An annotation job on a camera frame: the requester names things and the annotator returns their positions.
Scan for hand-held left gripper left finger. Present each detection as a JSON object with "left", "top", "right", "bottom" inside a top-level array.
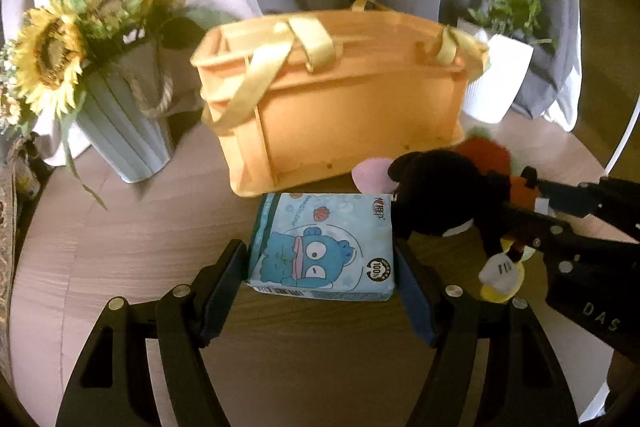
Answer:
[{"left": 55, "top": 239, "right": 249, "bottom": 427}]

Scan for black mouse plush toy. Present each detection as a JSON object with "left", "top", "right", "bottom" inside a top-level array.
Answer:
[{"left": 387, "top": 151, "right": 543, "bottom": 304}]

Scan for white plant pot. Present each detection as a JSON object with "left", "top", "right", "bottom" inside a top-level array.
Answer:
[{"left": 457, "top": 19, "right": 534, "bottom": 124}]

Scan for beige dried flowers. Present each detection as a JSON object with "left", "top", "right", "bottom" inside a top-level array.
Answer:
[{"left": 0, "top": 42, "right": 23, "bottom": 142}]

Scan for artificial sunflower bouquet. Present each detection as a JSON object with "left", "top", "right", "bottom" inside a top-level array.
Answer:
[{"left": 10, "top": 0, "right": 236, "bottom": 210}]

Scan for white hoop frame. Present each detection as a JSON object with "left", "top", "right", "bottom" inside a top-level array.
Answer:
[{"left": 602, "top": 97, "right": 640, "bottom": 178}]

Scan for brown patterned cloth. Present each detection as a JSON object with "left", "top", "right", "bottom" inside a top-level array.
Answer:
[{"left": 0, "top": 132, "right": 43, "bottom": 368}]

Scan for grey ribbed vase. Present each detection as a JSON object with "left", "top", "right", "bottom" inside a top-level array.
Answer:
[{"left": 75, "top": 42, "right": 176, "bottom": 184}]

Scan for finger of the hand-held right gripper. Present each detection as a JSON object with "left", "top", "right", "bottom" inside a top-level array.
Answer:
[
  {"left": 495, "top": 206, "right": 640, "bottom": 260},
  {"left": 482, "top": 167, "right": 640, "bottom": 240}
]

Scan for blue cartoon tissue pack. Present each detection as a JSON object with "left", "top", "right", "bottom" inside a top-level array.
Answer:
[{"left": 247, "top": 193, "right": 399, "bottom": 301}]

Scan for green potted plant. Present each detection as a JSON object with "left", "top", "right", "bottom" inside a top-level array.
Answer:
[{"left": 460, "top": 0, "right": 558, "bottom": 54}]

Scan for orange plastic crate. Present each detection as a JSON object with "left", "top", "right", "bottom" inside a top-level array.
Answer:
[{"left": 192, "top": 0, "right": 491, "bottom": 198}]

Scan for pink white plush toy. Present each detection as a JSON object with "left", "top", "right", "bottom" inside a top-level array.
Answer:
[{"left": 351, "top": 158, "right": 396, "bottom": 194}]

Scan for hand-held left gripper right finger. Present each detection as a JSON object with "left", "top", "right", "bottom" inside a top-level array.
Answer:
[{"left": 395, "top": 241, "right": 586, "bottom": 427}]

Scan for red strawberry plush toy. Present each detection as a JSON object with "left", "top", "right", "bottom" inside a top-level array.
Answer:
[{"left": 452, "top": 126, "right": 514, "bottom": 175}]

